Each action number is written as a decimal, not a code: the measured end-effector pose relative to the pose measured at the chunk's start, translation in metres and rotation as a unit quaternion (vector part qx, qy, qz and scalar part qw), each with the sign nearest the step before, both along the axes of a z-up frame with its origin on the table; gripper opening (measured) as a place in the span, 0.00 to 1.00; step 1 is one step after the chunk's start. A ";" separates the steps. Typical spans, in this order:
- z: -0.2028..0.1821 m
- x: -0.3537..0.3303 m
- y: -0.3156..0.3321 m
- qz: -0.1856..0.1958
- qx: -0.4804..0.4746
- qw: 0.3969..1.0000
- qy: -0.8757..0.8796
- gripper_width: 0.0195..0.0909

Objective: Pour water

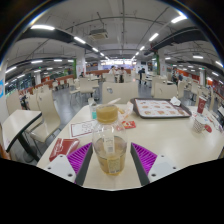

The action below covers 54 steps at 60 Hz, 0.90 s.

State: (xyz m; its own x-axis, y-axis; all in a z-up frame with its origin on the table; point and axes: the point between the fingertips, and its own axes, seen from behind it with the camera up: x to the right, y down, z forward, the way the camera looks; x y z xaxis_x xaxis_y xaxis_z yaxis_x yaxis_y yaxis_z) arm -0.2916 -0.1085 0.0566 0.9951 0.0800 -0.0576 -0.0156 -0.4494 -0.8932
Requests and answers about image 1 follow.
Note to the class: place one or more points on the white card with red print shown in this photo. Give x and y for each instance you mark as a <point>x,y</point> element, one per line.
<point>81,128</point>

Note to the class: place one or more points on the ceiling air conditioner unit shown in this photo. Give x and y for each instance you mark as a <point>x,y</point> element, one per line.
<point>98,34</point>

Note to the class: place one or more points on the person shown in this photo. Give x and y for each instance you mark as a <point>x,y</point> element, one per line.
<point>112,70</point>
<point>142,73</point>
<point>175,76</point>
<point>122,72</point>

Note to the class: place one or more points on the white paper napkin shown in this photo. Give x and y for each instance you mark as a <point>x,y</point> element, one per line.
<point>175,101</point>

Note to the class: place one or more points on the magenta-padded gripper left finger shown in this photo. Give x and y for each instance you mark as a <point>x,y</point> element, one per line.
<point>80,158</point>

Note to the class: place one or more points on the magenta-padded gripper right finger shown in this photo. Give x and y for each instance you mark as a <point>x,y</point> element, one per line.
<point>144,157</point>

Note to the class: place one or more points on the small clear sanitizer bottle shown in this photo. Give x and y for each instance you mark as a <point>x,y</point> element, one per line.
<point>92,110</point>

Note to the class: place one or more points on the beige chair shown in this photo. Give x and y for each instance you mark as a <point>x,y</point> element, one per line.
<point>46,106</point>
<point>165,90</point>
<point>120,91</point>

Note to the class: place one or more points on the red flat box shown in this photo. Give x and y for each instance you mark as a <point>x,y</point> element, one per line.
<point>63,147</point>

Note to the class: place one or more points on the printed paper tray liner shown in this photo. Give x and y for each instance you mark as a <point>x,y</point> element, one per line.
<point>158,108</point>

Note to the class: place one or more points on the clear bottle with yellow drink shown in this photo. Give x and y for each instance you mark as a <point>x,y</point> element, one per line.
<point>110,160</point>

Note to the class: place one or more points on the dark brown food tray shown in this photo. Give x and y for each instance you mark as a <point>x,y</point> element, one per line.
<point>186,110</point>

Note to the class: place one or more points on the red paper cup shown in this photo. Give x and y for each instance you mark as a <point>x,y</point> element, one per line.
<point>201,105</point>

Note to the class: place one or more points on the ceiling lights group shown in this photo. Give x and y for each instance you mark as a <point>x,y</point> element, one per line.
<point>42,27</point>

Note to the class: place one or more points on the white side table, black edge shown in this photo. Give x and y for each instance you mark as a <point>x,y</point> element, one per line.
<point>18,123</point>

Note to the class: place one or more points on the beige chairs group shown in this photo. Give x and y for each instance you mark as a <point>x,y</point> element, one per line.
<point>86,85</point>

